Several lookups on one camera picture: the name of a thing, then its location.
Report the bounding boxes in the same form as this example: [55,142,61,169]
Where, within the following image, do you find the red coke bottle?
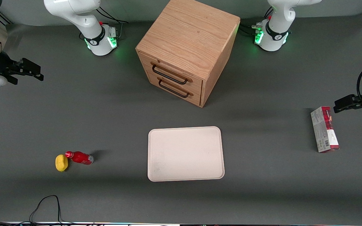
[65,151,94,165]

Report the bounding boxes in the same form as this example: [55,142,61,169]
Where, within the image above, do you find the cream rectangular tray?
[148,126,225,182]

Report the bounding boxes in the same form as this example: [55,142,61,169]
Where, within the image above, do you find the red and white carton box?
[310,106,340,153]

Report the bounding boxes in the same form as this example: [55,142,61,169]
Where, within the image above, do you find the yellow lemon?
[55,154,69,172]

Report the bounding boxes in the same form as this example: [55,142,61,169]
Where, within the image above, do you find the wooden drawer cabinet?
[135,0,241,108]

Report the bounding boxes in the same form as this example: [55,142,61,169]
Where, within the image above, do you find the aluminium frame rail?
[0,9,14,25]

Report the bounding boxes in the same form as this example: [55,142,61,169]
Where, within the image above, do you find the black right arm base cables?
[79,6,129,42]

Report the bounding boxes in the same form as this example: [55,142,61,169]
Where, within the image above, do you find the black arm base cables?
[79,6,129,42]
[239,7,274,37]

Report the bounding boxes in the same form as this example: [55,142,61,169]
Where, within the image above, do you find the black left arm base cables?
[239,7,274,37]

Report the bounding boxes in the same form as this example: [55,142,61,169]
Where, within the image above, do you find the black cable on table edge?
[0,195,84,226]

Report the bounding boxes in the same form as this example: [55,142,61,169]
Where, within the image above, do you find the black long drawer handle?
[151,62,193,85]

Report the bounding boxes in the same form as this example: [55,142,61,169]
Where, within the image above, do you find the black short drawer handle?
[157,77,194,98]

